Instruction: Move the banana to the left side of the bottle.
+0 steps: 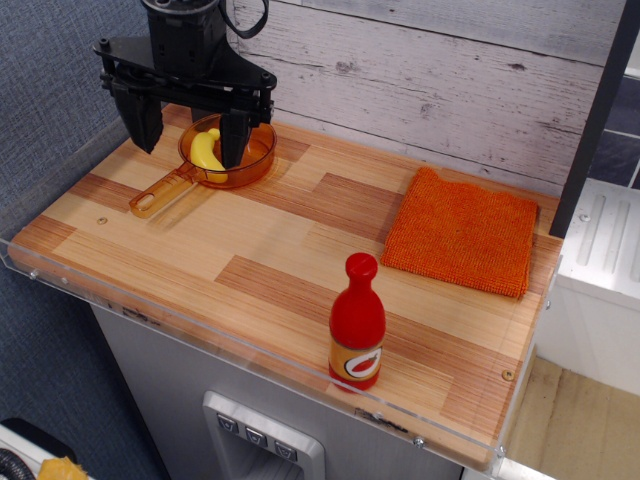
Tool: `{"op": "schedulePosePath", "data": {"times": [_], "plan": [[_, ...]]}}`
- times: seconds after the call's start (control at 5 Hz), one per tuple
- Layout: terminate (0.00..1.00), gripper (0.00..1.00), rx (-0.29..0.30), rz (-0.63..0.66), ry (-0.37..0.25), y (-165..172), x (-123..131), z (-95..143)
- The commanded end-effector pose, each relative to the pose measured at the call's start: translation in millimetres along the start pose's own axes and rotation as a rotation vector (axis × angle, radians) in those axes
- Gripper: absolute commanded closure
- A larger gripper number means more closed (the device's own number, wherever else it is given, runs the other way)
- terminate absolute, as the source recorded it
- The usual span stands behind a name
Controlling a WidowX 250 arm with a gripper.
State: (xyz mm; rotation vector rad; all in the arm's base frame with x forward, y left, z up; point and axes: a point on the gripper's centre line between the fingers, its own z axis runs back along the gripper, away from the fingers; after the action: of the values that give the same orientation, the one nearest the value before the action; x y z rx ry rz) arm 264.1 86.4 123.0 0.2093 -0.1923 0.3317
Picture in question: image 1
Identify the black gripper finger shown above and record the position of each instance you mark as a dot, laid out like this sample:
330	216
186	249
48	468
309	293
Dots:
235	131
142	117

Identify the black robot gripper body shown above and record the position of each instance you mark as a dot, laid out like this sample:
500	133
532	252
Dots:
186	59

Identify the yellow toy banana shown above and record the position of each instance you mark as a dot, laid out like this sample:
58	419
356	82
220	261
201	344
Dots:
202	155

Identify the red hot sauce bottle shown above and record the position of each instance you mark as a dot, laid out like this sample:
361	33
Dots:
357	326

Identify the orange transparent toy pan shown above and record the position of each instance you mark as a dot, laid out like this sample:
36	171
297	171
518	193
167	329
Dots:
258	158

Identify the orange folded cloth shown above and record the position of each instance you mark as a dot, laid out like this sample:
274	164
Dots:
463	234

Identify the silver toy fridge cabinet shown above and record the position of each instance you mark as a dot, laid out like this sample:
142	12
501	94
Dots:
213	415

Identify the yellow sponge object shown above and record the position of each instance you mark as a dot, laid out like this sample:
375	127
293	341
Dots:
61	469

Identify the white toy sink unit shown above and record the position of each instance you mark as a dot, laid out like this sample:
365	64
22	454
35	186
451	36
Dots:
590	324

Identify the dark vertical post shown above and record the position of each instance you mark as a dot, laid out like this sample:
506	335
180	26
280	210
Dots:
615	67

